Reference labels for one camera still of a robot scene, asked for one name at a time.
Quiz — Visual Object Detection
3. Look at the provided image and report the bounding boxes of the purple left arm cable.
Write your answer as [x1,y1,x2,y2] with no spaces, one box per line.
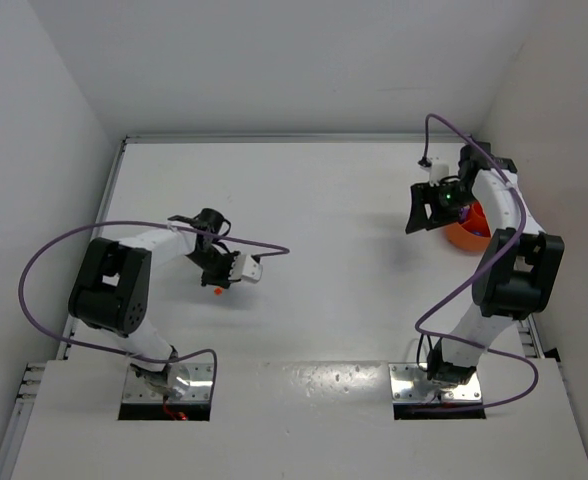
[18,220,291,396]

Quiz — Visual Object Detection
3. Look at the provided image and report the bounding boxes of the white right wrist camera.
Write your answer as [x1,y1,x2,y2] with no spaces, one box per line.
[418,156,449,187]

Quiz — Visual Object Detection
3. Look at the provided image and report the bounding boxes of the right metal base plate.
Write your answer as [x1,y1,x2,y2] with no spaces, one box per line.
[388,363,483,405]

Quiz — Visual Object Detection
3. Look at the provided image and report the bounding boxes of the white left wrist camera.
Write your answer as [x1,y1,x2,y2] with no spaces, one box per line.
[229,254,263,284]

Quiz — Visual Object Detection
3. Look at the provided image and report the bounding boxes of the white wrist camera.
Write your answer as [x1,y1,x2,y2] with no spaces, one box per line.
[418,156,449,187]
[229,254,263,284]

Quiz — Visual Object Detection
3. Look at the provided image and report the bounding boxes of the metal base plate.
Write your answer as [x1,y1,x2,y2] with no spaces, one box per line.
[388,363,483,405]
[122,362,214,404]

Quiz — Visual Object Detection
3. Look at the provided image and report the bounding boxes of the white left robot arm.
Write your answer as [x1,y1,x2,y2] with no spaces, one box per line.
[68,208,240,386]

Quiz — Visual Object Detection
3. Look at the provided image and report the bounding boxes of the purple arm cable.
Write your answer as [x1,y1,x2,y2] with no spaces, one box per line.
[414,113,540,412]
[18,220,291,396]

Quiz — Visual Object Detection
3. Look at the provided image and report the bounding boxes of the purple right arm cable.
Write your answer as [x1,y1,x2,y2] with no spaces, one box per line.
[414,113,540,412]

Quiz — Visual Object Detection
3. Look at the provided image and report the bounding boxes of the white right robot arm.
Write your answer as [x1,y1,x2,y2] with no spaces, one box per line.
[405,142,565,384]

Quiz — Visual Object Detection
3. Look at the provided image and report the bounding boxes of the orange round sorting container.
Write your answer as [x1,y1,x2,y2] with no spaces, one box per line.
[444,202,491,253]

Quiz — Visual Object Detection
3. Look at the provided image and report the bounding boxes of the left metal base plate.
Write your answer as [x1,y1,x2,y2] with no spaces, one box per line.
[122,362,214,404]

